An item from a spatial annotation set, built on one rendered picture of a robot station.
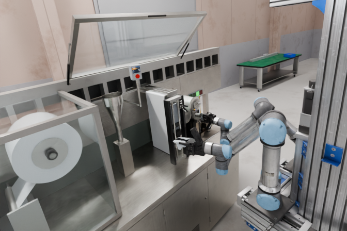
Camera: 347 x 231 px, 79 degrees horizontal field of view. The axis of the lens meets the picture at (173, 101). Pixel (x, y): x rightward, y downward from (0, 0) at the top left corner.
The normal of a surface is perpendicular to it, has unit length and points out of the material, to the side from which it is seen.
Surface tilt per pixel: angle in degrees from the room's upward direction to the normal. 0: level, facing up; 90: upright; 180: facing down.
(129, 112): 90
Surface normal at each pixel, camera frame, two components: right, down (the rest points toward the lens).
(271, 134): -0.47, 0.20
